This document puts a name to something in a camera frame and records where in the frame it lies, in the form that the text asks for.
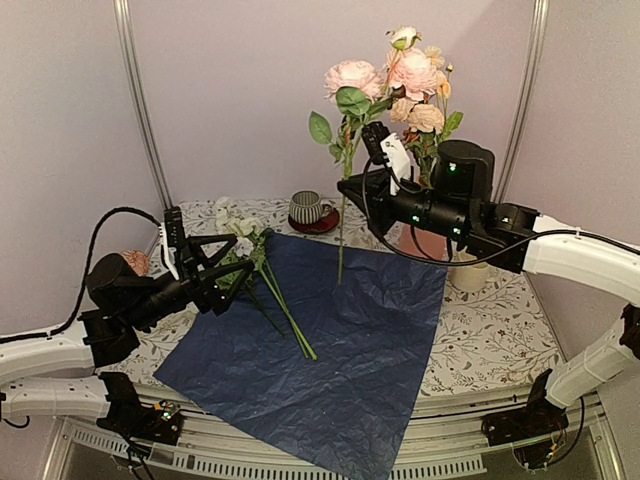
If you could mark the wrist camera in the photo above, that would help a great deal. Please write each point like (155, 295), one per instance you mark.
(386, 149)
(172, 240)

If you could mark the peach rose cluster stem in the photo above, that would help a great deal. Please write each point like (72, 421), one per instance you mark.
(419, 83)

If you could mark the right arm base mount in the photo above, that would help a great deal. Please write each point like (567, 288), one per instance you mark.
(520, 424)

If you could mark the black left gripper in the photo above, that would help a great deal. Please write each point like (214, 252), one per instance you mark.
(210, 297)

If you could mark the striped ceramic cup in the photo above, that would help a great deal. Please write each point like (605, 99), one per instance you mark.
(306, 206)

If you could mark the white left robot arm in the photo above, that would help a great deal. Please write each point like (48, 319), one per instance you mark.
(32, 353)

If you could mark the aluminium front rail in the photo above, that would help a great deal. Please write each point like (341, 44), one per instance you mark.
(442, 440)

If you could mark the artificial flower bouquet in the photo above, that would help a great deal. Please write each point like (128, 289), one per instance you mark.
(252, 234)

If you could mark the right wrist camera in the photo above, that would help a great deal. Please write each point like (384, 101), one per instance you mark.
(386, 149)

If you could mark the pink rose stem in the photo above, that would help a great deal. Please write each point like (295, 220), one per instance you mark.
(359, 92)

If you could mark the pink vase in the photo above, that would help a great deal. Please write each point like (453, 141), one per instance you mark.
(429, 243)

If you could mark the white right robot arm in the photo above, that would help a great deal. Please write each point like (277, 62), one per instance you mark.
(591, 278)

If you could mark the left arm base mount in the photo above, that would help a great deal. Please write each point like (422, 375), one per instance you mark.
(160, 423)

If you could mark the blue wrapping paper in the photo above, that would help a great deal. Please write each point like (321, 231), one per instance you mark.
(373, 335)

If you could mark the floral tablecloth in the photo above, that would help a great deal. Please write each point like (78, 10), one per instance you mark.
(495, 338)

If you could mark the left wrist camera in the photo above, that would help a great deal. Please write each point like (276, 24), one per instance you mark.
(172, 240)

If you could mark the dark red saucer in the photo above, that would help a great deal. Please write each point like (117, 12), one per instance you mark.
(326, 224)

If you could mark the left aluminium frame post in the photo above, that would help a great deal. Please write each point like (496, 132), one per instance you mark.
(132, 69)

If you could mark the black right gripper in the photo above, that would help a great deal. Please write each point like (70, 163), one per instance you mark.
(374, 201)

